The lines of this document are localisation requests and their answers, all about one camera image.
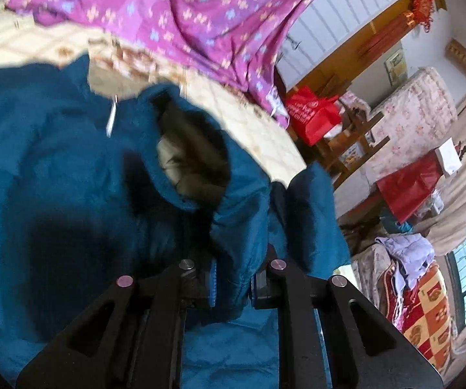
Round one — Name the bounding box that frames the purple floral quilt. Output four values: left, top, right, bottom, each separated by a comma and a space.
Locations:
6, 0, 344, 128

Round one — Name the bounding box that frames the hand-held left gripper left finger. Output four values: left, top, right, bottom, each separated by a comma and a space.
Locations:
16, 258, 218, 389

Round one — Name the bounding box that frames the cream floral bed sheet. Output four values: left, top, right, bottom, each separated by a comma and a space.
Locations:
0, 4, 309, 184

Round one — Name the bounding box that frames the wall picture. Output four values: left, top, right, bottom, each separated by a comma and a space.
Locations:
384, 49, 408, 87

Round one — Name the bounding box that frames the beige curtain cloth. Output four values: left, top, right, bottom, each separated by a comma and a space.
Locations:
413, 124, 466, 257

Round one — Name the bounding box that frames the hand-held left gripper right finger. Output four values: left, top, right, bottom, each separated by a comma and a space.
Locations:
251, 245, 445, 389

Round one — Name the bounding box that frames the pink floral mattress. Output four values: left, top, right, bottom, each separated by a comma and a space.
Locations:
363, 67, 459, 183

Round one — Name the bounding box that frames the red paper bag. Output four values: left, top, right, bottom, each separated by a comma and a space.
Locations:
376, 154, 445, 222

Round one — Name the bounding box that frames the red shopping bag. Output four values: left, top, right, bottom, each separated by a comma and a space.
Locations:
285, 86, 343, 147

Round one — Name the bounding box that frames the lilac clothes pile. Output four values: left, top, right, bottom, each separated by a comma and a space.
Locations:
375, 233, 436, 289

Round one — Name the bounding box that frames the wooden chair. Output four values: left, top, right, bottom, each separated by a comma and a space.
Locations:
318, 89, 392, 190

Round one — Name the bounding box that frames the red knot decoration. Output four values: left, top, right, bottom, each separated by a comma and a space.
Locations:
403, 0, 436, 33

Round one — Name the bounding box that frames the teal blue padded jacket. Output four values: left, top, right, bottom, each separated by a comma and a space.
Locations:
0, 54, 353, 389

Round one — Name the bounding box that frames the white box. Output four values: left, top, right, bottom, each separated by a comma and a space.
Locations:
436, 138, 463, 177

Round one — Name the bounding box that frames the orange red checkered blanket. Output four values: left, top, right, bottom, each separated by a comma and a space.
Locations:
383, 263, 453, 370

